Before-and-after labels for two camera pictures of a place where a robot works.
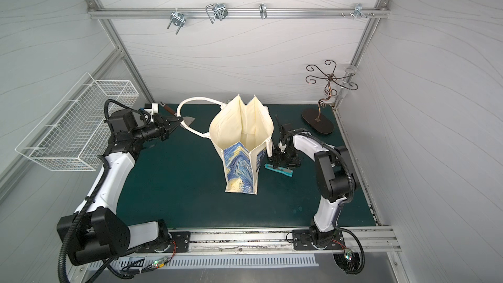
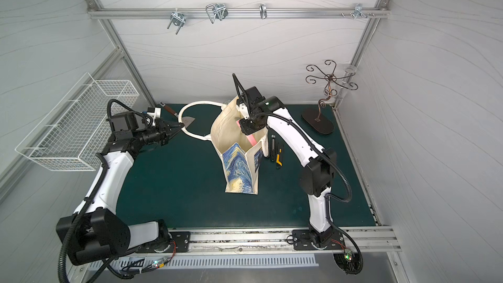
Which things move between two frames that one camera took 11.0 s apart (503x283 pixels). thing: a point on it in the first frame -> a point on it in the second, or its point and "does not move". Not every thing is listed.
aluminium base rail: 355,238 does not move
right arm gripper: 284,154 -> 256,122
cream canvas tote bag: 243,132 does not move
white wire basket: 73,135 does not move
